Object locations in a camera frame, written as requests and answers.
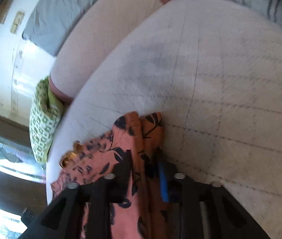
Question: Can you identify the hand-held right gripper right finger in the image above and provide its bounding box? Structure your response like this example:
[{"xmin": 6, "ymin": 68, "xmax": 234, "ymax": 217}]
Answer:
[{"xmin": 156, "ymin": 162, "xmax": 271, "ymax": 239}]

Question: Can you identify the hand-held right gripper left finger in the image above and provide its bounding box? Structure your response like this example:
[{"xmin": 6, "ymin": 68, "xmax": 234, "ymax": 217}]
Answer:
[{"xmin": 22, "ymin": 149, "xmax": 132, "ymax": 239}]

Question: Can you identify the orange floral shirt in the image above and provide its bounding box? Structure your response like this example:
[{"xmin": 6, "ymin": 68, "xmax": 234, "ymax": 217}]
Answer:
[{"xmin": 50, "ymin": 112, "xmax": 181, "ymax": 239}]

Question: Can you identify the green patterned pillow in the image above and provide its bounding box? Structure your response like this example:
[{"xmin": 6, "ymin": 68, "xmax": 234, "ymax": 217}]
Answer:
[{"xmin": 29, "ymin": 77, "xmax": 65, "ymax": 164}]

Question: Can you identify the stained glass window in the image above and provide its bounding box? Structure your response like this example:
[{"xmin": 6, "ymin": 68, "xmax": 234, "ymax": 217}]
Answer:
[{"xmin": 0, "ymin": 127, "xmax": 47, "ymax": 234}]

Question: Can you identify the pink bolster cushion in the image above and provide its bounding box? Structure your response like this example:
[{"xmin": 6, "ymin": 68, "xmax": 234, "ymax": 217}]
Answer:
[{"xmin": 50, "ymin": 0, "xmax": 172, "ymax": 104}]

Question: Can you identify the grey pillow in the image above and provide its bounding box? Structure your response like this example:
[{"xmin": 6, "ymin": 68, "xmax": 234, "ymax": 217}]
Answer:
[{"xmin": 22, "ymin": 0, "xmax": 121, "ymax": 57}]

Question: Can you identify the large striped floral pillow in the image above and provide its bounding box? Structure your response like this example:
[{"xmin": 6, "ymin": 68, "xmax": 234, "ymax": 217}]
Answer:
[{"xmin": 206, "ymin": 0, "xmax": 282, "ymax": 33}]

